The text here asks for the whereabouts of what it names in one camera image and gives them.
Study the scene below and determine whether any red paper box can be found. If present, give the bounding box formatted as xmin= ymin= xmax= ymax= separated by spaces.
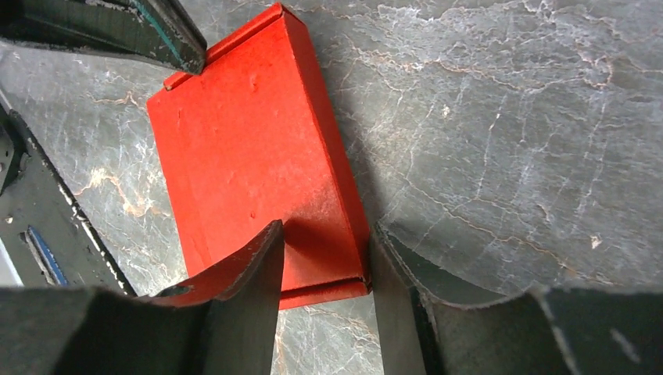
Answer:
xmin=147 ymin=3 xmax=371 ymax=309

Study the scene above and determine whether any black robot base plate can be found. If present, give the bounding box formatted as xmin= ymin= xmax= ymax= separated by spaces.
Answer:
xmin=1 ymin=97 xmax=136 ymax=296

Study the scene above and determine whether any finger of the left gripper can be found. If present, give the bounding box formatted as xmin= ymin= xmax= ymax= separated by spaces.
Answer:
xmin=1 ymin=0 xmax=207 ymax=75

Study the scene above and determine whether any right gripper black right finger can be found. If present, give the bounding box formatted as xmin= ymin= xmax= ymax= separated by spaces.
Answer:
xmin=369 ymin=226 xmax=662 ymax=374

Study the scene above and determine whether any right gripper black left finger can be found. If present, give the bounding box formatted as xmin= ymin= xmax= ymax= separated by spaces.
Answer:
xmin=1 ymin=220 xmax=284 ymax=374

